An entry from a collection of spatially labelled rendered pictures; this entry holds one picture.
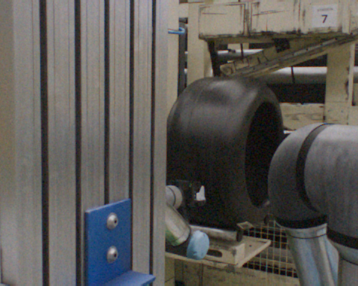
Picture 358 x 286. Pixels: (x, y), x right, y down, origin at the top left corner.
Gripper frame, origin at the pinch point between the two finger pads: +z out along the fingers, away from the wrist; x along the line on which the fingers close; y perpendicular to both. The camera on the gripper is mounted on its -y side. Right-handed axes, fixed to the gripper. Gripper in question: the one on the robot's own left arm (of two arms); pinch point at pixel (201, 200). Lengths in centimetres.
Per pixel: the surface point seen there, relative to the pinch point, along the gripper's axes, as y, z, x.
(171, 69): 49, 20, 28
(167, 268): -33, 29, 28
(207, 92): 37.6, 4.3, 3.0
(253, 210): -2.8, 17.3, -12.3
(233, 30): 68, 36, 10
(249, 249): -19.7, 31.0, -6.9
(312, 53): 60, 51, -20
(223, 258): -20.5, 11.2, -4.9
